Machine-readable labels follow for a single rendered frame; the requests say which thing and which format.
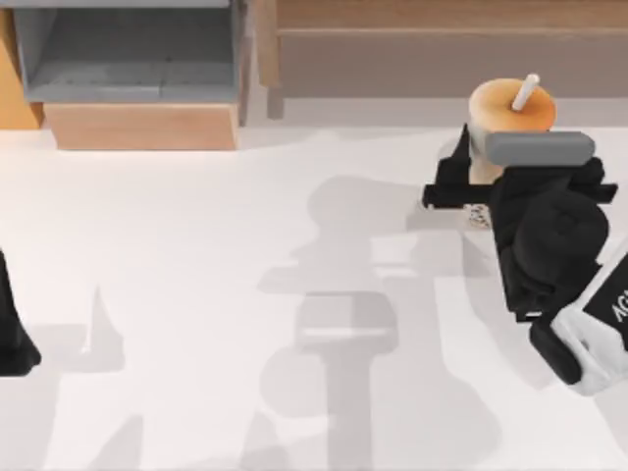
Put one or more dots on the pale grey rounded box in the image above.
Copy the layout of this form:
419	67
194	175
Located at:
539	149

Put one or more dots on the cup with orange lid and straw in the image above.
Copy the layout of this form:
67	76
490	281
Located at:
495	110

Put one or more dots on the pale wooden drawer front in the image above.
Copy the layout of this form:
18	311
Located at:
142	126

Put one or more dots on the wooden cupboard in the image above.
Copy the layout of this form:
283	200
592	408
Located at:
11	73

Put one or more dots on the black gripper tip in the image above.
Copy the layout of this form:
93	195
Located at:
15	333

